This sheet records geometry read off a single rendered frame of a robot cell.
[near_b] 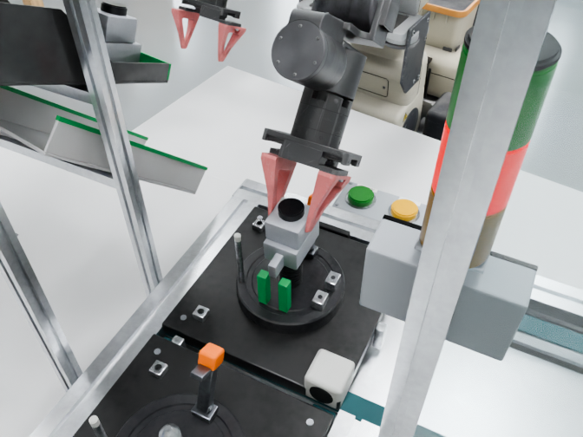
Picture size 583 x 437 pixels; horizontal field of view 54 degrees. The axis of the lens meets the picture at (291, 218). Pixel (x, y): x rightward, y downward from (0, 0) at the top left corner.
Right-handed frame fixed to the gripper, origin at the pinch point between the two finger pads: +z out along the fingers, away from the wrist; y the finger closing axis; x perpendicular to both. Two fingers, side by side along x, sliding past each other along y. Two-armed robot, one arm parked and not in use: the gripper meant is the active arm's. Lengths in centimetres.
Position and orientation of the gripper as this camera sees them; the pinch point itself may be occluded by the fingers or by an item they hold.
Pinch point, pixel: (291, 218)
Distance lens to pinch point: 65.9
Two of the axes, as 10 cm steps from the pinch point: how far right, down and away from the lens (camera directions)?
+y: 8.9, 3.2, -3.2
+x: 3.5, -0.6, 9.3
